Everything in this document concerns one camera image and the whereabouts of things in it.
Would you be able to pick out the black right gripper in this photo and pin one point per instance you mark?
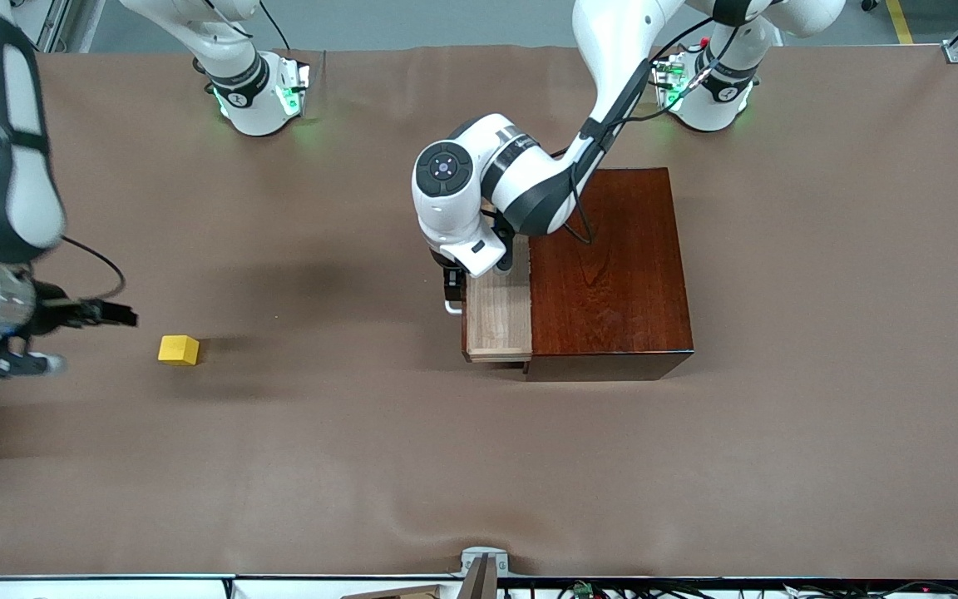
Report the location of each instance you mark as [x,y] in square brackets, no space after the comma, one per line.
[53,315]

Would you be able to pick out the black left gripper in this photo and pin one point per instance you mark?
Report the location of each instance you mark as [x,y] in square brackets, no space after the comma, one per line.
[451,281]

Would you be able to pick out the yellow wooden block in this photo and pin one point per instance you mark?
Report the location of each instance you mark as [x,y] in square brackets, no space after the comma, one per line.
[177,350]

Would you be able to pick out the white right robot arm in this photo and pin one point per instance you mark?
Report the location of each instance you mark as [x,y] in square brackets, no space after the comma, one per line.
[5,166]

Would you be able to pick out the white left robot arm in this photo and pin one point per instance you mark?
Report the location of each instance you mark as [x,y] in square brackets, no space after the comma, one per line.
[479,175]

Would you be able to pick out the dark brown wooden cabinet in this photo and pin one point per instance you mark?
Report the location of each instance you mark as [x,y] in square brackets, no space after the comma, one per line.
[612,283]

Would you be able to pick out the brown table cover sheet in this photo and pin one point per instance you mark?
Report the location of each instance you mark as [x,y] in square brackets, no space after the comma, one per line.
[321,466]

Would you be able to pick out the tan wooden board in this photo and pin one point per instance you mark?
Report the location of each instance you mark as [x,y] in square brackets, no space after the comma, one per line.
[400,593]

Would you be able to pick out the grey metal table bracket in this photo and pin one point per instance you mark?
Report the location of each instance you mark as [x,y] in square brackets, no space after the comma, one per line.
[484,557]

